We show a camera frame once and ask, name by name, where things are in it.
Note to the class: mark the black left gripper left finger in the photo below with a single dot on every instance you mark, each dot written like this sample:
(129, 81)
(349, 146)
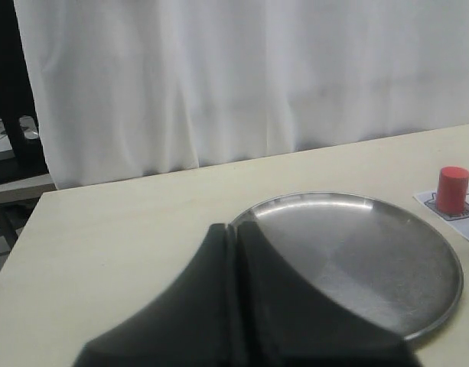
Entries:
(191, 323)

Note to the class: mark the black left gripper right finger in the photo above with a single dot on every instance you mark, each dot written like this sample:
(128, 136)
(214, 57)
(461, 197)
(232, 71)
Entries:
(289, 322)

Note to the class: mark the red cylinder game piece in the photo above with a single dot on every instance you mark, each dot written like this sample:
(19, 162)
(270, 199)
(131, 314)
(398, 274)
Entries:
(452, 189)

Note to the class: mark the round stainless steel plate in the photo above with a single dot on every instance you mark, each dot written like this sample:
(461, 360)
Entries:
(379, 260)

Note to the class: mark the printed paper game board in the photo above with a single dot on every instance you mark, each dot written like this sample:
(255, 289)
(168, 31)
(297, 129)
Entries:
(460, 222)

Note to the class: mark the dark furniture behind curtain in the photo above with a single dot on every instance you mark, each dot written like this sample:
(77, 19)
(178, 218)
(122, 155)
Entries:
(16, 103)

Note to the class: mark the white curtain backdrop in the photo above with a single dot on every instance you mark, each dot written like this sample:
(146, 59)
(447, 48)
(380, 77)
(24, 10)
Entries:
(127, 89)

